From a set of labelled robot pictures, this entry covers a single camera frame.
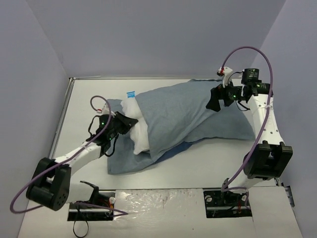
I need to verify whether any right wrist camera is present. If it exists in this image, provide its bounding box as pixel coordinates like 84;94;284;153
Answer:
216;66;233;88

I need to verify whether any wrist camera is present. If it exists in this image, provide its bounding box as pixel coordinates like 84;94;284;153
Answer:
96;104;115;117
216;66;233;88

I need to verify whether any white pillow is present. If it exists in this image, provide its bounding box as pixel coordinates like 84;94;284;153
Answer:
120;97;150;155

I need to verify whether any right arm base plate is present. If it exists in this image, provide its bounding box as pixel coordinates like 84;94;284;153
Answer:
203;189;252;219

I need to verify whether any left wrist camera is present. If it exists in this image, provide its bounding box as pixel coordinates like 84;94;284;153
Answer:
96;104;115;117

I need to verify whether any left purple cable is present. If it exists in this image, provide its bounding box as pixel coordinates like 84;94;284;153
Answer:
9;95;129;216

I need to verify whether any black cable loop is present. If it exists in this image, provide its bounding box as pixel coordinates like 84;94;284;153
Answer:
73;219;89;238

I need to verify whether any blue white pillow tag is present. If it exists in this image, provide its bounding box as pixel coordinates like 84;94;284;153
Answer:
126;91;136;99

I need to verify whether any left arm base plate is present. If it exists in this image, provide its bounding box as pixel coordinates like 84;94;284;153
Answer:
67;190;116;222

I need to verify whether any blue patterned pillowcase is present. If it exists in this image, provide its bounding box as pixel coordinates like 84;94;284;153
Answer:
107;79;255;175

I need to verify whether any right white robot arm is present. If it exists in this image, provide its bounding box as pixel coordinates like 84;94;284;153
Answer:
206;66;293;205

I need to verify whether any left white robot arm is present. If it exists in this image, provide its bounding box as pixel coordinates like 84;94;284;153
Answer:
26;112;138;211

